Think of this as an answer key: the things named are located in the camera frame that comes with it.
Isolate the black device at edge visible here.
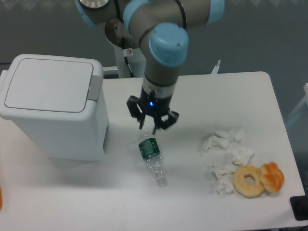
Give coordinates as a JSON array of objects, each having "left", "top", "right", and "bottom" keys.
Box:
[{"left": 290, "top": 195, "right": 308, "bottom": 221}]

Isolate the crumpled white tissue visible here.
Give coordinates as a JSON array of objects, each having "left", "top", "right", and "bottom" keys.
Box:
[
  {"left": 211, "top": 164, "right": 236, "bottom": 179},
  {"left": 214, "top": 129, "right": 245, "bottom": 143},
  {"left": 216, "top": 175, "right": 234, "bottom": 198},
  {"left": 232, "top": 147, "right": 254, "bottom": 166},
  {"left": 201, "top": 135, "right": 230, "bottom": 154}
]

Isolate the crumpled white tissue middle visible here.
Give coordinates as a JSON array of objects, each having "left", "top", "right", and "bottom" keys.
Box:
[{"left": 232, "top": 147, "right": 254, "bottom": 166}]

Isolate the crumpled white tissue left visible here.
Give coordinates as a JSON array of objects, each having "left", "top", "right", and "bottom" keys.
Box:
[{"left": 201, "top": 135, "right": 230, "bottom": 154}]

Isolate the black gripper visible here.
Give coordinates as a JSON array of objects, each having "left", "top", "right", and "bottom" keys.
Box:
[{"left": 127, "top": 89, "right": 179, "bottom": 134}]

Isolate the orange object at edge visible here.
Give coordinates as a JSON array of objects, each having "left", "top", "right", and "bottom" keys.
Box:
[{"left": 0, "top": 187, "right": 3, "bottom": 210}]

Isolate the crumpled white tissue top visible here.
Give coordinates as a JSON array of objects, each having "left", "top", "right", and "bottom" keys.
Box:
[{"left": 214, "top": 129, "right": 245, "bottom": 143}]

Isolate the crushed clear plastic bottle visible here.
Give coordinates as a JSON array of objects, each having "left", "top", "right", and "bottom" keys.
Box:
[{"left": 138, "top": 132, "right": 167, "bottom": 187}]

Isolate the plain ring donut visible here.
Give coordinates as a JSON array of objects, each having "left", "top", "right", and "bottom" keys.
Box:
[{"left": 232, "top": 165, "right": 264, "bottom": 198}]

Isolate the white frame at right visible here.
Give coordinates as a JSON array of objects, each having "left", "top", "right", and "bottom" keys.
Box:
[{"left": 285, "top": 83, "right": 308, "bottom": 130}]

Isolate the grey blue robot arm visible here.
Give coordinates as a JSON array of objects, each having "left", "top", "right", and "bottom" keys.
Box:
[{"left": 75, "top": 0, "right": 225, "bottom": 130}]

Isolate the white lidded trash can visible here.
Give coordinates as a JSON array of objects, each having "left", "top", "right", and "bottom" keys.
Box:
[{"left": 0, "top": 54, "right": 109, "bottom": 161}]

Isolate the orange twisted bread roll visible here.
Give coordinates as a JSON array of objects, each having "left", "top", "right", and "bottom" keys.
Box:
[{"left": 259, "top": 162, "right": 284, "bottom": 193}]

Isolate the white bracket behind table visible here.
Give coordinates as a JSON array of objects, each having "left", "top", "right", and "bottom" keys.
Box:
[{"left": 211, "top": 59, "right": 221, "bottom": 75}]

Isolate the crumpled white tissue bottom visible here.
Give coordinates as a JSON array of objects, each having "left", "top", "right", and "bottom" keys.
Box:
[{"left": 216, "top": 175, "right": 234, "bottom": 198}]

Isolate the black cable on pedestal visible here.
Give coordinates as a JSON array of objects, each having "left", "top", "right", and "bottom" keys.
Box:
[{"left": 121, "top": 37, "right": 135, "bottom": 78}]

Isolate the crumpled white tissue lower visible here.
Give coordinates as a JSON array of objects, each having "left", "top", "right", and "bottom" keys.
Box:
[{"left": 211, "top": 164, "right": 236, "bottom": 179}]

